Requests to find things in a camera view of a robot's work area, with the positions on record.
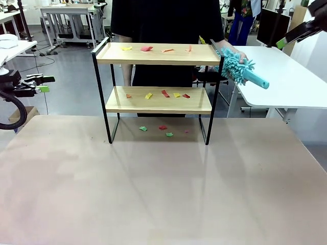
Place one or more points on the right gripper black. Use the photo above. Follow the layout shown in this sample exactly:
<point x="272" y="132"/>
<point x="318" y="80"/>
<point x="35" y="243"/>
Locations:
<point x="322" y="11"/>

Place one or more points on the black tripod pole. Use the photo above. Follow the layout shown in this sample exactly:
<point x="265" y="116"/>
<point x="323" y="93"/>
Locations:
<point x="24" y="23"/>

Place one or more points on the two-tier wooden shelf black frame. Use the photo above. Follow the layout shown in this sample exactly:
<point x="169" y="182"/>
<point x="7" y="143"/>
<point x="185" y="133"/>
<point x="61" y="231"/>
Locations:
<point x="153" y="58"/>

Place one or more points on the yellow paper scrap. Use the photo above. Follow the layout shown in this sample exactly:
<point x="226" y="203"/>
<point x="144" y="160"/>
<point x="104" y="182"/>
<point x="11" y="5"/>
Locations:
<point x="148" y="96"/>
<point x="176" y="95"/>
<point x="126" y="48"/>

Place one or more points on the person in black shirt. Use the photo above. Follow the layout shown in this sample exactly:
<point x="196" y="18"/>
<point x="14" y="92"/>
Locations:
<point x="166" y="20"/>

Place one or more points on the white workbench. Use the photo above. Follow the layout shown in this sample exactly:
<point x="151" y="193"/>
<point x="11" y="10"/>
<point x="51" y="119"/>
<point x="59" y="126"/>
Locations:
<point x="10" y="15"/>

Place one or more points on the person in blue trousers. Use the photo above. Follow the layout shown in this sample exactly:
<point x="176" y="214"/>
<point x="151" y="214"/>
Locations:
<point x="240" y="28"/>

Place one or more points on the black power strip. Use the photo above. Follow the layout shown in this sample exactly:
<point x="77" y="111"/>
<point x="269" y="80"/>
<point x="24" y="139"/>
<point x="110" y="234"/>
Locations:
<point x="48" y="53"/>

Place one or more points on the person's left hand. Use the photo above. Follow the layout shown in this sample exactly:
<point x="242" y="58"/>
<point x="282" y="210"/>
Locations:
<point x="238" y="52"/>

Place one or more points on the brown cardboard panel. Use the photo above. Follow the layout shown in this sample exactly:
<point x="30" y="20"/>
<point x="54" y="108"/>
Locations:
<point x="297" y="15"/>

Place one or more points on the person's right forearm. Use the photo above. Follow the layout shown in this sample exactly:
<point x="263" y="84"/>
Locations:
<point x="127" y="74"/>

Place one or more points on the white cloth bundle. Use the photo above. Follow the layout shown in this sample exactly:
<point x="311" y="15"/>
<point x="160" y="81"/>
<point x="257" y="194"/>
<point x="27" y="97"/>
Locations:
<point x="7" y="40"/>

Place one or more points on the black monitor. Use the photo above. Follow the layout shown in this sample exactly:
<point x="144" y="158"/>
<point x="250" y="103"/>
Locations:
<point x="270" y="25"/>

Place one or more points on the cardboard box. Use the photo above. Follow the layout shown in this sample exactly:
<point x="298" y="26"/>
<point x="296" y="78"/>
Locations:
<point x="31" y="111"/>

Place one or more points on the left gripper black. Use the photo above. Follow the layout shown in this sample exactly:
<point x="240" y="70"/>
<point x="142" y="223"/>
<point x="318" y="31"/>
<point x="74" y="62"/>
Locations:
<point x="9" y="80"/>

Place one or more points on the large white table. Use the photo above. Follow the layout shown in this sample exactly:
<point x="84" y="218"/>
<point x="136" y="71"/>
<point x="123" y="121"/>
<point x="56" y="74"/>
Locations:
<point x="286" y="76"/>

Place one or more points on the person's left forearm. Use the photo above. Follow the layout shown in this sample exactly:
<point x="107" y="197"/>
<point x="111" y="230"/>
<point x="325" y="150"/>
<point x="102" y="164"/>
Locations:
<point x="226" y="44"/>

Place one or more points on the teal chenille duster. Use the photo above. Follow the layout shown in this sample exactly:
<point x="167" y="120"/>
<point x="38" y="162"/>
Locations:
<point x="235" y="67"/>

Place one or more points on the wood-top white-frame table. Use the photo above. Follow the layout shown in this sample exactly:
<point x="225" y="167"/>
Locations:
<point x="66" y="9"/>

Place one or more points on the small white table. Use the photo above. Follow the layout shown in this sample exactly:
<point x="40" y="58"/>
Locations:
<point x="15" y="49"/>

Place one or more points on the black chair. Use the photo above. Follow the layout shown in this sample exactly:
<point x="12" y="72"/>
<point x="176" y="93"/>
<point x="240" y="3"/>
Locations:
<point x="208" y="76"/>

